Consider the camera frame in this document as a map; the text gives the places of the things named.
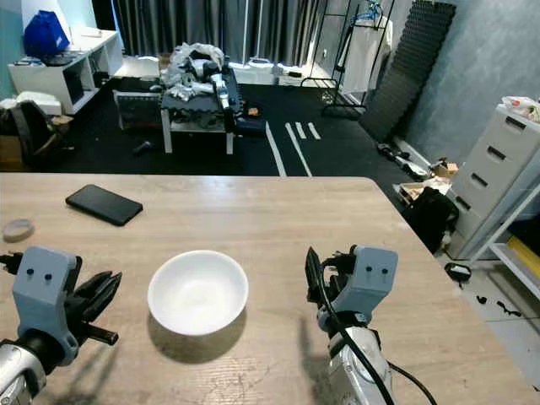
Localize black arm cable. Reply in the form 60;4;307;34
0;251;23;276
319;257;440;405

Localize black smartphone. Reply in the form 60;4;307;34
65;184;143;227

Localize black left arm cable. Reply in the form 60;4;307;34
0;251;23;276

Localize black wire crate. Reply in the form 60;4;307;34
114;91;164;130

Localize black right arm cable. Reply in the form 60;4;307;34
319;257;440;405

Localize white shelving rack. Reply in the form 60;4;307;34
488;181;540;305

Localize low table with robot parts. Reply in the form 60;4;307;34
160;42;246;155

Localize white shelf unit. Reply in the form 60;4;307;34
8;30;125;115

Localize black clothes rack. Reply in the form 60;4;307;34
321;0;393;117

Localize dark grey curtains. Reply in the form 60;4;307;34
114;0;347;64

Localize white drawer cabinet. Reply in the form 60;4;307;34
443;101;540;261

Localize white plastic case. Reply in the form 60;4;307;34
13;91;62;116

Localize brown cardboard box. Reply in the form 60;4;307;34
0;135;24;172

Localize grey tape roll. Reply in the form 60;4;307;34
2;219;35;243

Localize white bowl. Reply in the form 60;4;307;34
147;250;250;337

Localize black bag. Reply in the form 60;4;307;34
409;186;461;254

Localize black foam panel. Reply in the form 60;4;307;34
359;0;456;143

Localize blue bag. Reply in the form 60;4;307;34
24;10;70;58

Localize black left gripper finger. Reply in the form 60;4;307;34
76;271;113;306
84;273;123;326

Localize yellow box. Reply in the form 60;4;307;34
506;236;540;279

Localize small open cardboard box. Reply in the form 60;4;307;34
397;156;458;203

